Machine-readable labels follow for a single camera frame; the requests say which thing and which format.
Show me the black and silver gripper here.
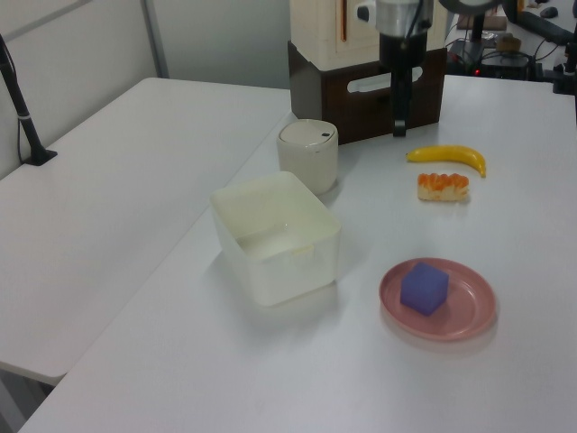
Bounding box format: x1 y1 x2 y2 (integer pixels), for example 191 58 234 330
376 0 435 138

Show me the purple cube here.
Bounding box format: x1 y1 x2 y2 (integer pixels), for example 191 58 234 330
399 261 450 318

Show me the dark brown wooden box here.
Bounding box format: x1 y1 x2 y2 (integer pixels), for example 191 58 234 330
287 40 447 146

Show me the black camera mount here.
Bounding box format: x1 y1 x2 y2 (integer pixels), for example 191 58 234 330
544 40 577 96

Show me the pink plate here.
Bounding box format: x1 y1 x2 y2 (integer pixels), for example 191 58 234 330
378 257 498 343

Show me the brown small object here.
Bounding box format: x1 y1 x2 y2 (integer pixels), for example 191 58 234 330
495 34 523 52

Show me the black clamped pole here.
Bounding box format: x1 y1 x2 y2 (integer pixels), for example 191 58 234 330
0 33 59 166

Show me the cream toy cabinet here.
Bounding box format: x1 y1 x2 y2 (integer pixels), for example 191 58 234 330
288 0 448 71

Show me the cream round lidded canister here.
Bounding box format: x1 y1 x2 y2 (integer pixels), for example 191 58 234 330
276 118 340 197

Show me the white plastic bin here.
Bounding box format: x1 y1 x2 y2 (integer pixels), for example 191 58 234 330
209 170 343 309

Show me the black ring light stand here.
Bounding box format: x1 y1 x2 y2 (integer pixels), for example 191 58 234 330
438 0 502 44

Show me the yellow banana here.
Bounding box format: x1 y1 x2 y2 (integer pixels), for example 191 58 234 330
406 143 489 179

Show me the black device with red light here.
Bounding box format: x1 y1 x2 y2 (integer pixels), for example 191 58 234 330
478 52 535 79

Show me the orange topped sushi toy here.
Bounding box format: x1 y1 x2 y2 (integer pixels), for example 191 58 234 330
416 171 472 203

